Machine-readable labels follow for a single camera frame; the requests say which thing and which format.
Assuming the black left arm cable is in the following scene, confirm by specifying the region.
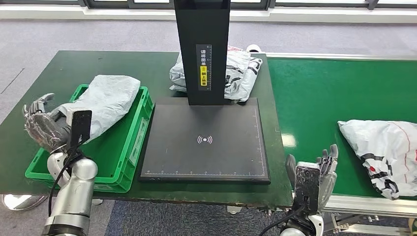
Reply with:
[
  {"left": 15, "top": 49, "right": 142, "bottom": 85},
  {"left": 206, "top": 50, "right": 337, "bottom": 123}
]
[{"left": 48, "top": 143, "right": 83, "bottom": 217}]

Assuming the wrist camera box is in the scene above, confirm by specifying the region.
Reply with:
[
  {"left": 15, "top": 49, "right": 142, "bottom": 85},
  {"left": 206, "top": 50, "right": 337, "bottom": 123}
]
[
  {"left": 294, "top": 162, "right": 322, "bottom": 216},
  {"left": 66, "top": 109, "right": 93, "bottom": 149}
]

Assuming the green plastic crate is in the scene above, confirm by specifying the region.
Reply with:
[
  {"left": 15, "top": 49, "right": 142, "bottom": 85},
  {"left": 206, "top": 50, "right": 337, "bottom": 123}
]
[{"left": 25, "top": 84, "right": 154, "bottom": 194}]

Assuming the green conveyor belt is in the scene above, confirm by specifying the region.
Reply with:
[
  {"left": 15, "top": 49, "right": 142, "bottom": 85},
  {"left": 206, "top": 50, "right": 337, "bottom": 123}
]
[{"left": 267, "top": 58, "right": 417, "bottom": 200}]

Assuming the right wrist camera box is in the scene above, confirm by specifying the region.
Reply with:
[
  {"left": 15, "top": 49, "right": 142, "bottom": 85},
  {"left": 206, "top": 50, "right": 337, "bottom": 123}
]
[{"left": 294, "top": 162, "right": 322, "bottom": 216}]

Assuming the dark green table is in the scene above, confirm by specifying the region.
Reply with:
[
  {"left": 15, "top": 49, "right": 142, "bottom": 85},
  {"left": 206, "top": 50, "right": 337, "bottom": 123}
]
[{"left": 0, "top": 50, "right": 294, "bottom": 209}]

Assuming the black yellow ruler label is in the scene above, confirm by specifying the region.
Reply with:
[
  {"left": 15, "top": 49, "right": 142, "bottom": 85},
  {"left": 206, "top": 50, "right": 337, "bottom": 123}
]
[{"left": 196, "top": 44, "right": 212, "bottom": 91}]

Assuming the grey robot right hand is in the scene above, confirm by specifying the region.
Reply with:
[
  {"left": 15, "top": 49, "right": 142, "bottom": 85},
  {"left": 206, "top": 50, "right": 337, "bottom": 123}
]
[{"left": 285, "top": 144, "right": 339, "bottom": 213}]

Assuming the black inbound scanner machine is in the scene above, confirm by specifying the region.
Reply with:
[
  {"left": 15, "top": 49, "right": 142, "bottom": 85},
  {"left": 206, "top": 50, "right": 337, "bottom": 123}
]
[{"left": 139, "top": 0, "right": 271, "bottom": 185}]

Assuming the crumpled grey-white mailer parcel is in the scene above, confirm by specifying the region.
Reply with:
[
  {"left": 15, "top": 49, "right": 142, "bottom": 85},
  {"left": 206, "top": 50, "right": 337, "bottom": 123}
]
[{"left": 169, "top": 53, "right": 188, "bottom": 92}]

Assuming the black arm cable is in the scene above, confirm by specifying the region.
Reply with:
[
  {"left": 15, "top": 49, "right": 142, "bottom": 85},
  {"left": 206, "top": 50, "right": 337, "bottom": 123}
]
[
  {"left": 48, "top": 143, "right": 83, "bottom": 217},
  {"left": 259, "top": 205, "right": 306, "bottom": 236}
]

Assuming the white mailer parcel black print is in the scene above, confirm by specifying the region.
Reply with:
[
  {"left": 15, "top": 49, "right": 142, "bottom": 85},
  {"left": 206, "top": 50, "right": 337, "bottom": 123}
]
[{"left": 224, "top": 45, "right": 263, "bottom": 102}]

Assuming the white mailer black red print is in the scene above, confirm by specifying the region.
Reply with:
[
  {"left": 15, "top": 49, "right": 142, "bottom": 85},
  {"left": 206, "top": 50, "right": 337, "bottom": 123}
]
[{"left": 337, "top": 119, "right": 417, "bottom": 201}]

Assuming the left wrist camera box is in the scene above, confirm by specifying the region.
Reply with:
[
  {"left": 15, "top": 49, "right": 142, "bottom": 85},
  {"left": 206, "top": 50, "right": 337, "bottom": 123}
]
[{"left": 66, "top": 109, "right": 93, "bottom": 149}]

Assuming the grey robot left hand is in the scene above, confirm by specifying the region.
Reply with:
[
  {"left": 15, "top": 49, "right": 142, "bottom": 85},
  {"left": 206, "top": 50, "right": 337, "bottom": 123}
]
[{"left": 22, "top": 93, "right": 71, "bottom": 154}]

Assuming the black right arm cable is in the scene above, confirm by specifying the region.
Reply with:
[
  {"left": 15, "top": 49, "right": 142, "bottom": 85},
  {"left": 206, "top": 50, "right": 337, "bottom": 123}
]
[{"left": 259, "top": 205, "right": 306, "bottom": 236}]

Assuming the white window sill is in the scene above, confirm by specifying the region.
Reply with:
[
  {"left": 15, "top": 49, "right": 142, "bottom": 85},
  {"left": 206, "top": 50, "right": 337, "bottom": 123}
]
[{"left": 0, "top": 3, "right": 417, "bottom": 24}]

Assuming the chrome round table base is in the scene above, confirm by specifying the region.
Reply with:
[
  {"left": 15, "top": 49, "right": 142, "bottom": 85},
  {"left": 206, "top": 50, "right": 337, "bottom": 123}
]
[{"left": 1, "top": 194, "right": 49, "bottom": 211}]

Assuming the grey mailer parcel red mark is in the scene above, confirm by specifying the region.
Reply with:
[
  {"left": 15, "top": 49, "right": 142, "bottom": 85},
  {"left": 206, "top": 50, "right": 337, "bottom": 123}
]
[{"left": 49, "top": 75, "right": 141, "bottom": 144}]

